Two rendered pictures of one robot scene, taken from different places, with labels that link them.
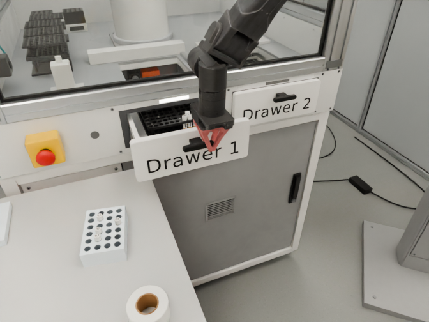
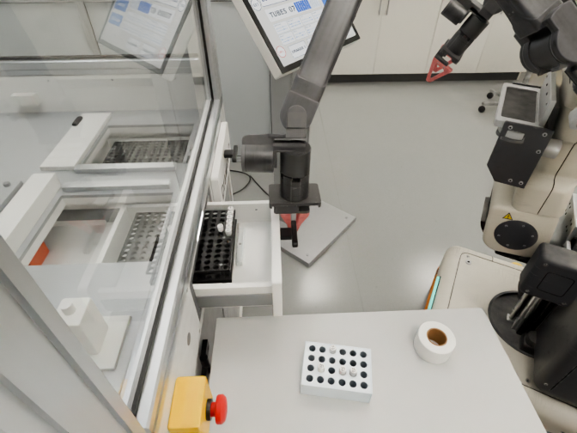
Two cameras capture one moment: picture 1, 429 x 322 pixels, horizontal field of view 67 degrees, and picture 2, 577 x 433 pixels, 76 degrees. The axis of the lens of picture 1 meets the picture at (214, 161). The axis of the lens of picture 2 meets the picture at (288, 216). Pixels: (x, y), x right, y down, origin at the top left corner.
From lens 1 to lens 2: 0.72 m
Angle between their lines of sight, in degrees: 54
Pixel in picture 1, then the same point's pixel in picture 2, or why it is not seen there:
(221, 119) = (314, 191)
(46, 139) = (203, 391)
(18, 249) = not seen: outside the picture
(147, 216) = (310, 330)
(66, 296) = (403, 422)
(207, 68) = (306, 152)
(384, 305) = (315, 253)
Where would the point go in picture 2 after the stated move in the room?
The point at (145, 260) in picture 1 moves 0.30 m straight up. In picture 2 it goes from (371, 341) to (401, 236)
